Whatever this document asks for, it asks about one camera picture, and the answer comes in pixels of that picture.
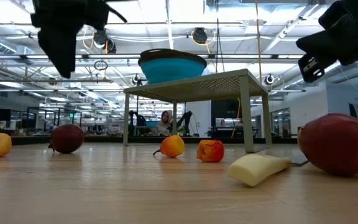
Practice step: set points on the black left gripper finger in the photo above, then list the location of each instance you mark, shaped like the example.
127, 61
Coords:
62, 53

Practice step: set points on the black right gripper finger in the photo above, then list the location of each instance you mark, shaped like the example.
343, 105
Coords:
320, 51
322, 39

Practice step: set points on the blue collapsible colander grey rim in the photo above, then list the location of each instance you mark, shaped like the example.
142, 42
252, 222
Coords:
172, 70

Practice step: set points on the black display panel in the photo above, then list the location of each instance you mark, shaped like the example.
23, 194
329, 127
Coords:
224, 112

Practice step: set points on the person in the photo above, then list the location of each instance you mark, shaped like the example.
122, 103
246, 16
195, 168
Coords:
165, 123

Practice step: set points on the pale green perforated metal shelf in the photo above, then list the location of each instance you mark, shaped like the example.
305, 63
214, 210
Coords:
197, 87

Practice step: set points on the small red pepper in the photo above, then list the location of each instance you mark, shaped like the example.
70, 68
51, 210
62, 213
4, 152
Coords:
210, 151

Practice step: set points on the black aluminium table frame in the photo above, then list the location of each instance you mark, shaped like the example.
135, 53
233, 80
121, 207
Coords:
104, 140

